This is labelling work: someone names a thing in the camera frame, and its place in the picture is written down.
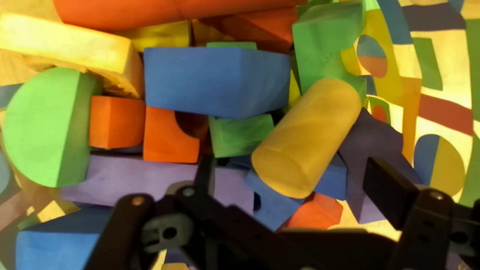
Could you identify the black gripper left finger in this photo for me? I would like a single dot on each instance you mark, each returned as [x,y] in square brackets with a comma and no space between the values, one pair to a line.
[151,234]

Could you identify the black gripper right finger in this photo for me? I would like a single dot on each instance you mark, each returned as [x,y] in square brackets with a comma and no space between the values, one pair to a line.
[425,225]

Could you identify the yellow foam cylinder block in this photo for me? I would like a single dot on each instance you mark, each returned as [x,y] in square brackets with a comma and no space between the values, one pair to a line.
[305,139]

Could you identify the purple long foam block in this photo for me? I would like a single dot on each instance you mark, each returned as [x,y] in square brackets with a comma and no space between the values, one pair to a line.
[136,177]

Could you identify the orange arch foam block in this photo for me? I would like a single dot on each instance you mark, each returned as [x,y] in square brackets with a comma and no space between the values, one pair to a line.
[163,139]

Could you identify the dark purple foam block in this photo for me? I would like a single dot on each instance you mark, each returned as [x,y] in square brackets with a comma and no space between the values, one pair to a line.
[376,139]

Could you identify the small green foam block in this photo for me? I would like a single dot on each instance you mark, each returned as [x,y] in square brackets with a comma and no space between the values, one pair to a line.
[238,135]

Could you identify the green half cylinder block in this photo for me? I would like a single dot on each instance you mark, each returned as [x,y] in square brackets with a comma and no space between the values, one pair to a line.
[46,124]

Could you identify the blue rectangular foam block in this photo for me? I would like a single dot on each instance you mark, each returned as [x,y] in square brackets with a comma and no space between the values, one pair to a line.
[215,82]

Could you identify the yellow long foam block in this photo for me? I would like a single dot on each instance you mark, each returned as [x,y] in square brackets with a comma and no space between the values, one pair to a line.
[65,49]

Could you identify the large green foam block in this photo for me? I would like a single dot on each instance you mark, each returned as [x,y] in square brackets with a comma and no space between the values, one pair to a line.
[325,39]

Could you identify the red long foam block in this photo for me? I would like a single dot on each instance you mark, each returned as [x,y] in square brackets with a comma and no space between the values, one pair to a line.
[151,12]

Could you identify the orange foam cube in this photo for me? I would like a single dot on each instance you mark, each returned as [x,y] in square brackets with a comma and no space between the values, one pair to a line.
[118,121]

